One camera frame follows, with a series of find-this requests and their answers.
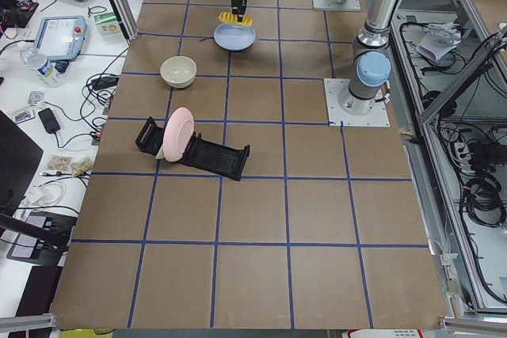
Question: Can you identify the striped bread loaf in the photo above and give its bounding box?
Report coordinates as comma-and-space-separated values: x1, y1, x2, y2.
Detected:
218, 12, 254, 28

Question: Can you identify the pink plate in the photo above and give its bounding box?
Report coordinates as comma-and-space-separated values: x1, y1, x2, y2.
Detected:
162, 107, 194, 162

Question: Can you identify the plastic water bottle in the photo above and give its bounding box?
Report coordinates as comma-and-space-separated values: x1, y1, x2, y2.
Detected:
20, 46, 61, 88

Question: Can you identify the cream ceramic bowl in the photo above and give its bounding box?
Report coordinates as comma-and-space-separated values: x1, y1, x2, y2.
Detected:
160, 56, 196, 89

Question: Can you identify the black power adapter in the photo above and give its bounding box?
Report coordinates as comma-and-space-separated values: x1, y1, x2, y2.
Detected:
38, 108, 61, 134

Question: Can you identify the black dish rack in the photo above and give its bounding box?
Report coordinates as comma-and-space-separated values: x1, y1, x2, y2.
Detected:
135, 117, 250, 181

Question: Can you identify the blue plate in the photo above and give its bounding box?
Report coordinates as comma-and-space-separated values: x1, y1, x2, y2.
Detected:
213, 23, 257, 51

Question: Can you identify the green white box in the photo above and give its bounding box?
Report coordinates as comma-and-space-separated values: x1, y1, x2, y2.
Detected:
93, 12, 121, 36

